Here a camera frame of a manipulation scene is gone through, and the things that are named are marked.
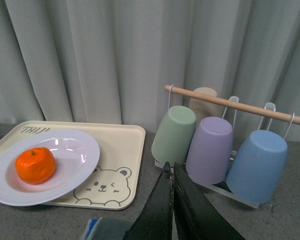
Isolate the orange mandarin fruit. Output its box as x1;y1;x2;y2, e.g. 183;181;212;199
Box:
14;147;57;184

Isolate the grey white curtain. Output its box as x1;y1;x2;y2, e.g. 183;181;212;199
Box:
0;0;300;141

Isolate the blue grey dish cloth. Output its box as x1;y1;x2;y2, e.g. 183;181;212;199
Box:
79;217;133;240

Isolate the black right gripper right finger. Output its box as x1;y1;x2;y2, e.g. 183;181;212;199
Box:
173;163;244;240

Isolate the cream bear tray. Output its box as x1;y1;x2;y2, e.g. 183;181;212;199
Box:
0;121;146;210

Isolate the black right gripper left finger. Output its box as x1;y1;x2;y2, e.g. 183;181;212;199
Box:
123;162;174;240

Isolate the beige plastic cup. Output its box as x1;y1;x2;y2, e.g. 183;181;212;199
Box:
188;87;219;127

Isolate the purple plastic cup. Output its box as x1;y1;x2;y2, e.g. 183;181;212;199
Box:
185;116;233;185

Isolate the white cup drying rack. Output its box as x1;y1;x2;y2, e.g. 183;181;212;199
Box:
164;84;300;209

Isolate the green plastic cup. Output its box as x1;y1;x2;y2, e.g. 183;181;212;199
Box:
151;105;197;168

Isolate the white ridged plate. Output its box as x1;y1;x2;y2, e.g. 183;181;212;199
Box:
0;129;100;207

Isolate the blue plastic cup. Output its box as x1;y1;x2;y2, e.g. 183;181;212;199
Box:
226;130;288;204

